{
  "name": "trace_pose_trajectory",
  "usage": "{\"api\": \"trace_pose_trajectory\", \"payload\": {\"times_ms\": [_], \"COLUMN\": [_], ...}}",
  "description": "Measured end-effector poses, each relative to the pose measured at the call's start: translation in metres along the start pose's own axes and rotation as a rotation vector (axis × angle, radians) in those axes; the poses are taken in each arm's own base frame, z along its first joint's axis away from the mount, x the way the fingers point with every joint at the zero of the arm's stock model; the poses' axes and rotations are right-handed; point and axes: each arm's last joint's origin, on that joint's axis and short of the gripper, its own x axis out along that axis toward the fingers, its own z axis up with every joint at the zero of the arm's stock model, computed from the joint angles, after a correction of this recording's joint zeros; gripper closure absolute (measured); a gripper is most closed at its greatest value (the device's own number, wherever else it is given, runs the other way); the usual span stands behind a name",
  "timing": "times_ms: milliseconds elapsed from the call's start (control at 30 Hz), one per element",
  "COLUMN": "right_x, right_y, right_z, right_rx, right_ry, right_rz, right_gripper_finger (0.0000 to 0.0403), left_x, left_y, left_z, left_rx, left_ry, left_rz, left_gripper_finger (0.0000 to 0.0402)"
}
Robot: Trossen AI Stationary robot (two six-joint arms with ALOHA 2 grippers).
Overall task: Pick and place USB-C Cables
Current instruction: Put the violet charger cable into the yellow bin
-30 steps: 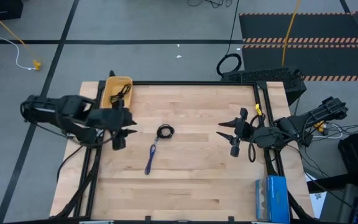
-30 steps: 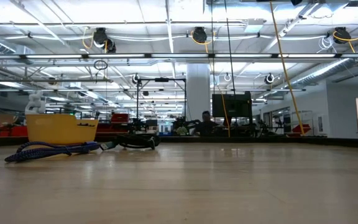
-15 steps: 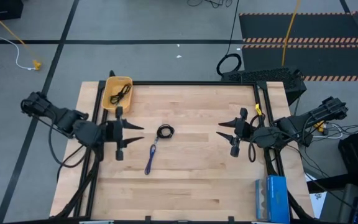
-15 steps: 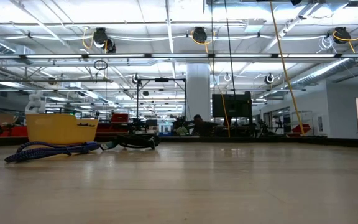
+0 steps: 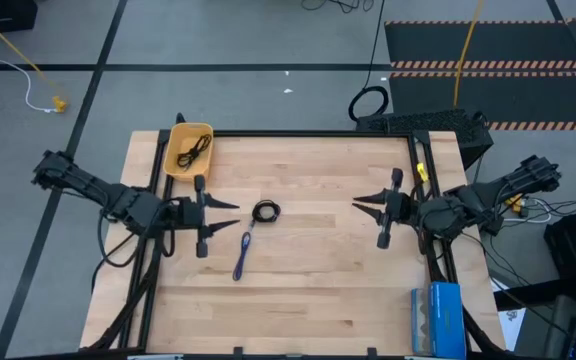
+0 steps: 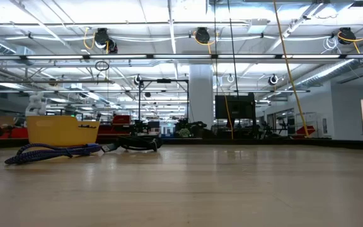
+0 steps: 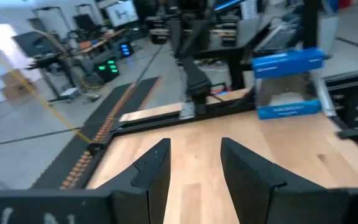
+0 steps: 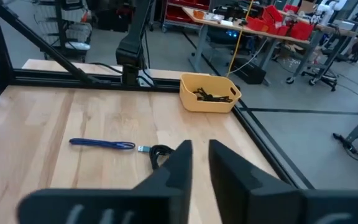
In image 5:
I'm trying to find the black tangled floor cables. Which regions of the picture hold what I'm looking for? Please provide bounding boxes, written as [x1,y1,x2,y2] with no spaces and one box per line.
[301,0,375,14]

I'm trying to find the yellow plug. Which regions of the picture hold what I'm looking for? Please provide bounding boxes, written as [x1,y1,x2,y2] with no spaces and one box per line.
[505,193,527,214]

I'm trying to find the yellow plastic bin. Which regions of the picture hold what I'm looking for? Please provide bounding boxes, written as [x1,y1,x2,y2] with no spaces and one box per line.
[162,122,215,183]

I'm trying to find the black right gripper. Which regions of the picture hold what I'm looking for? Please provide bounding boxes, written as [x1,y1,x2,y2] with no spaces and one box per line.
[351,168,422,250]

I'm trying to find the black hazard-striped floor mat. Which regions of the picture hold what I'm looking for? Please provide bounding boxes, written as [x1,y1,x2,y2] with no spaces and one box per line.
[385,18,576,132]

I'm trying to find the black USB-C cable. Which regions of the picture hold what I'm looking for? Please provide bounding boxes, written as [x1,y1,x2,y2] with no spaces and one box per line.
[176,133,213,170]
[251,199,282,224]

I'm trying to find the yellow cable with connector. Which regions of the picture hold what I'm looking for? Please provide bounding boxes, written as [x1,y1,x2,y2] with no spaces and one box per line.
[0,5,68,114]

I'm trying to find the black looped floor cable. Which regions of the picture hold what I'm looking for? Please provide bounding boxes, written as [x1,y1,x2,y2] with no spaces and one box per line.
[347,0,390,124]

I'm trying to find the white paper sheet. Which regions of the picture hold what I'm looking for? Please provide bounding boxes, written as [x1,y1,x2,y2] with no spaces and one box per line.
[492,279,527,351]

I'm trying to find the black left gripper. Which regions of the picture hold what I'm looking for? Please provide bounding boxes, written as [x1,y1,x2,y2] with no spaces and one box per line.
[167,174,242,259]

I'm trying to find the white floor cable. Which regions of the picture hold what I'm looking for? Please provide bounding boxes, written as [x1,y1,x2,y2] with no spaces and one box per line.
[0,0,57,114]

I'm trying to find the yellow floor cable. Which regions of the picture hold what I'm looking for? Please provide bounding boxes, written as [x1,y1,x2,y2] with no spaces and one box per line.
[453,0,485,107]

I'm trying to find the black fabric bag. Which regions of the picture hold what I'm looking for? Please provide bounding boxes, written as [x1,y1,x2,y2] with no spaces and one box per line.
[542,207,576,281]

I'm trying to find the blue box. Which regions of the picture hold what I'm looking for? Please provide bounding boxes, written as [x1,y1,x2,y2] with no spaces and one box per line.
[427,281,468,360]

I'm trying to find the grey foam holder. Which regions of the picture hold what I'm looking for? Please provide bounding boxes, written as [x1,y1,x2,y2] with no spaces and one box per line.
[410,287,430,356]

